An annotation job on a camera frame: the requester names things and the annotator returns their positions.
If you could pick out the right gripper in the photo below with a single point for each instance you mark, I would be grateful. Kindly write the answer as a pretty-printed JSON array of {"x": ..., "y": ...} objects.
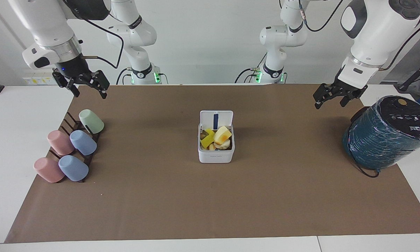
[{"x": 73, "y": 68}]

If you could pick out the dark teal cylindrical appliance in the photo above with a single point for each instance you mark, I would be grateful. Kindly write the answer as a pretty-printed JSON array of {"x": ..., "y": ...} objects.
[{"x": 381, "y": 140}]

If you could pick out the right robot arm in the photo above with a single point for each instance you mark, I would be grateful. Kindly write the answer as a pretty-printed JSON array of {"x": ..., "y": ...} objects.
[{"x": 49, "y": 24}]

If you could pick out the yellow banana peel piece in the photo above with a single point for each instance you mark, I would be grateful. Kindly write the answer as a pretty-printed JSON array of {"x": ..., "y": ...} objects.
[{"x": 207, "y": 139}]

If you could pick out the pale fruit peel scrap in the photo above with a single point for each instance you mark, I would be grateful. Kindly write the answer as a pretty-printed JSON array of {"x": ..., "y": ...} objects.
[{"x": 223, "y": 146}]

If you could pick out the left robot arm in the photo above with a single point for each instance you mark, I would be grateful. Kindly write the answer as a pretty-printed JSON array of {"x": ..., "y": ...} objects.
[{"x": 378, "y": 31}]

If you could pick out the dark brown cup rack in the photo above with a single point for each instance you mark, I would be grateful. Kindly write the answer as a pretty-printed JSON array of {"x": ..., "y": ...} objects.
[{"x": 74, "y": 124}]

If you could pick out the yellow orange fruit peel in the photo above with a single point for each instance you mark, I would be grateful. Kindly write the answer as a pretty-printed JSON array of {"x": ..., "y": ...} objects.
[{"x": 223, "y": 134}]

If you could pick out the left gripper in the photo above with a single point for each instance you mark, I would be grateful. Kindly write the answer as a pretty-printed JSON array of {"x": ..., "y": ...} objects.
[{"x": 343, "y": 88}]

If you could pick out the pink plastic cup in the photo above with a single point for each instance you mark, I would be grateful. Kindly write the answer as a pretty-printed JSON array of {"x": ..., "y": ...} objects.
[
  {"x": 48, "y": 170},
  {"x": 60, "y": 142}
]

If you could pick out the white trash can with lid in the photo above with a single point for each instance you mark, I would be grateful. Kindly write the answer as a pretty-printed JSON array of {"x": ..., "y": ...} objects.
[{"x": 216, "y": 155}]

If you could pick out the blue plastic cup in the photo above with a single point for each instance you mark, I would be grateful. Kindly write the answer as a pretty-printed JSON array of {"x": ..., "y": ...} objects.
[
  {"x": 84, "y": 142},
  {"x": 73, "y": 168}
]

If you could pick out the green plastic cup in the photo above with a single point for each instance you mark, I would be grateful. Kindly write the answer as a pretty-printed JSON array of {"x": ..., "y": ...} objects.
[{"x": 92, "y": 121}]

